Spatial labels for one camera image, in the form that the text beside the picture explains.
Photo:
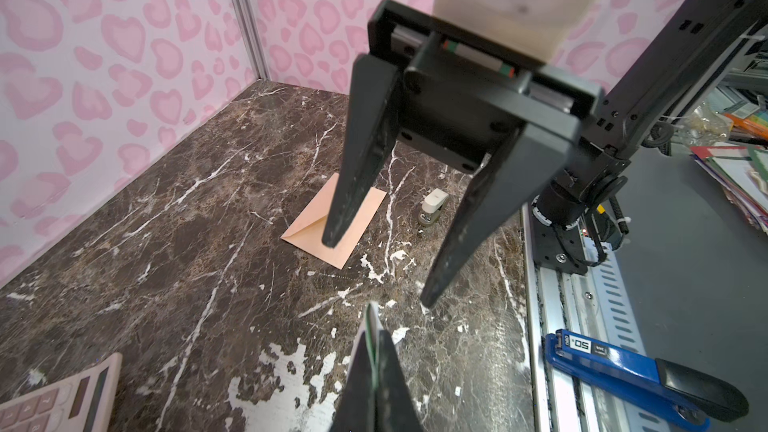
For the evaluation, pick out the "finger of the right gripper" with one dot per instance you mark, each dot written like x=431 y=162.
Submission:
x=372 y=128
x=522 y=166

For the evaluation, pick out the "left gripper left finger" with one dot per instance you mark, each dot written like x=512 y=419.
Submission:
x=356 y=408

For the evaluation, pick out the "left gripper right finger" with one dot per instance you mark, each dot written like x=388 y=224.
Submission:
x=395 y=408

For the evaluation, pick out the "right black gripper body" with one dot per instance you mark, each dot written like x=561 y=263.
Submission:
x=460 y=98

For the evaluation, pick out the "peach paper envelope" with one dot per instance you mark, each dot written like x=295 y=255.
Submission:
x=307 y=229

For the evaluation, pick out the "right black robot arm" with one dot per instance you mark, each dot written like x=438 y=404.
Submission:
x=693 y=39

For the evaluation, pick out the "small beige eraser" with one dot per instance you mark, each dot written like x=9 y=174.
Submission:
x=431 y=207

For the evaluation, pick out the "stack of colourful papers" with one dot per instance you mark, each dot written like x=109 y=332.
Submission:
x=741 y=171

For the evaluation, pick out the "pink calculator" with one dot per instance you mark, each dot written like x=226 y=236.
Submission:
x=81 y=402

